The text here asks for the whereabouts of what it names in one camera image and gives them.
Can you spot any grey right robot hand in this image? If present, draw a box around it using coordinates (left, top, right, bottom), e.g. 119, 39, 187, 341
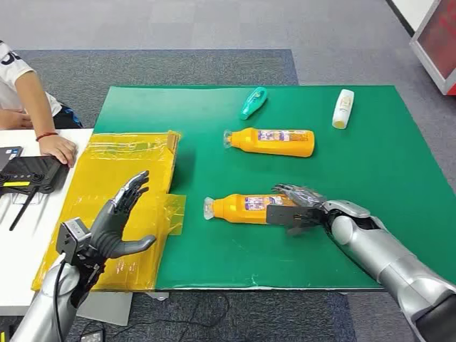
272, 184, 331, 236

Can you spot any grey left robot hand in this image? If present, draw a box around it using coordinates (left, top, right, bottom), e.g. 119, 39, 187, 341
89, 170, 157, 259

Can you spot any orange bottle with clear cap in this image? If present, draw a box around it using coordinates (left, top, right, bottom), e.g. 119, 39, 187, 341
203, 193, 297, 226
223, 127, 316, 159

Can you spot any white plastic bottle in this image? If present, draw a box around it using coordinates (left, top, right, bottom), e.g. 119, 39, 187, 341
331, 89, 355, 130

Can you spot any teal plastic bottle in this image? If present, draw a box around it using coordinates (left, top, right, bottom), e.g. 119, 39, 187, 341
239, 86, 268, 121

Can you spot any yellow plastic sheet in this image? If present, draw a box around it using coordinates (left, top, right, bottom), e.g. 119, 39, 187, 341
31, 130, 186, 293

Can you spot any green table mat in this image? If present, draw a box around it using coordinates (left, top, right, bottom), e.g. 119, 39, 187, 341
93, 85, 456, 290

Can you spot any grey flat panel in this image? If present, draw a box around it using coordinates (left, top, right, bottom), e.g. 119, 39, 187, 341
76, 291, 134, 328

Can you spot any person's hand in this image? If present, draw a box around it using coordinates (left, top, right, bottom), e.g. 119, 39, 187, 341
39, 134, 78, 168

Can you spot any black power adapter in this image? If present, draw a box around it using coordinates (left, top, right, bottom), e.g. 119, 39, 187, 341
79, 329, 105, 342

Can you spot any black router with antenna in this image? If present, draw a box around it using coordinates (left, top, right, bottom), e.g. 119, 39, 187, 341
0, 155, 70, 232

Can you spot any dark laptop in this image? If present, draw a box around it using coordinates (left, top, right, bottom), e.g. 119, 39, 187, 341
0, 146, 23, 172

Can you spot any red and white cabinet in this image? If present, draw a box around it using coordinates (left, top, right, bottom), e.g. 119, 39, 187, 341
409, 0, 456, 96

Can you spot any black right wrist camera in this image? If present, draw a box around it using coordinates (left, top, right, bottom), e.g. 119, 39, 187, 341
266, 204, 298, 227

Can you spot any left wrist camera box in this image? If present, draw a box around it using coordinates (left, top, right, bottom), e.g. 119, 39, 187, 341
55, 217, 91, 265

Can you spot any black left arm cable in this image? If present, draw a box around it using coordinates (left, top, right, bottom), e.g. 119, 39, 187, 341
52, 259, 68, 342

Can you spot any black floor cable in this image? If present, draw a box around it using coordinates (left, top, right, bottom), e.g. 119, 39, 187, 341
78, 292, 231, 342

